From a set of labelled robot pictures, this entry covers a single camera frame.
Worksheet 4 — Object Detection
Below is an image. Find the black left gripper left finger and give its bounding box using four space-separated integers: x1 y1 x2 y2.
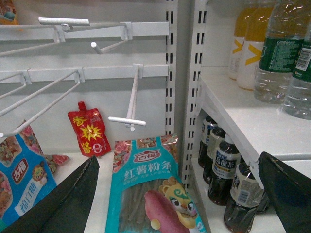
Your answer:
2 156 100 233

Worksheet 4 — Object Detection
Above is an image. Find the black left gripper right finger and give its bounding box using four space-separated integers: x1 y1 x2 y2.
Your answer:
259 151 311 233

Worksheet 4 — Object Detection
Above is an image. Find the water bottle green label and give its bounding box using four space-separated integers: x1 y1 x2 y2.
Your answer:
254 0 311 104

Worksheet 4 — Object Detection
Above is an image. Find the oolong tea bottle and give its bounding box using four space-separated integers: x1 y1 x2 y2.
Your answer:
198 115 218 168
208 134 241 206
203 126 225 184
223 162 263 233

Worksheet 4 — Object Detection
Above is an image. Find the white shelf board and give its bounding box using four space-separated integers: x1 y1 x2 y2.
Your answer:
196 67 311 182

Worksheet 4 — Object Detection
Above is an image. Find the water bottle on shelf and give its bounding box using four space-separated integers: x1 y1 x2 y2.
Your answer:
283 25 311 120

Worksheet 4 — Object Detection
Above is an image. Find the oolong tea bottle front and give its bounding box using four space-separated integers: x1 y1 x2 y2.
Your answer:
223 162 263 233

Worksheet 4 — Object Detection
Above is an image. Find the blue sugar bag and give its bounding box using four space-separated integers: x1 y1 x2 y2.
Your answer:
0 126 69 229

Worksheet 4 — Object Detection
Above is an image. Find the teal sweet potato noodle bag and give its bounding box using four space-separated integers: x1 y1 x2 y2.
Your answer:
105 134 206 233

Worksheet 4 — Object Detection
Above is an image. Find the red sauce pouch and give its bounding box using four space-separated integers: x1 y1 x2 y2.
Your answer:
68 101 111 157

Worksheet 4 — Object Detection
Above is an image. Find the oolong tea bottle rear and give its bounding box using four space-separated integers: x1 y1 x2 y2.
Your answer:
198 115 218 168

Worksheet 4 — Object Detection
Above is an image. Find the white peg hook lower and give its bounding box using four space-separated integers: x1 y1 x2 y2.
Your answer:
108 64 146 132

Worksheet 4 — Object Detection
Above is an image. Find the white long peg hook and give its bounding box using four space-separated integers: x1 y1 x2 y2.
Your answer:
0 70 84 138

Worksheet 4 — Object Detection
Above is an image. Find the yellow vitamin drink bottle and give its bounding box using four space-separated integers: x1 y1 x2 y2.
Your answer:
228 6 256 80
237 5 273 90

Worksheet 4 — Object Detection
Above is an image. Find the yellow vitamin drink bottle rear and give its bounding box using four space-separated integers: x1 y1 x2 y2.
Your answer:
228 6 256 80

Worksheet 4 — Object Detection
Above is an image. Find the white upper crossbar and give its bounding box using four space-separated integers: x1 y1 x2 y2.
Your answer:
0 22 170 41

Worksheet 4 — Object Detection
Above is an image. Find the white peg hook upper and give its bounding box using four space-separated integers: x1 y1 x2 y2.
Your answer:
90 22 133 55

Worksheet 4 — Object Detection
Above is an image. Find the white slotted upright post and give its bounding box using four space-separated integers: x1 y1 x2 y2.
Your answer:
165 0 207 187

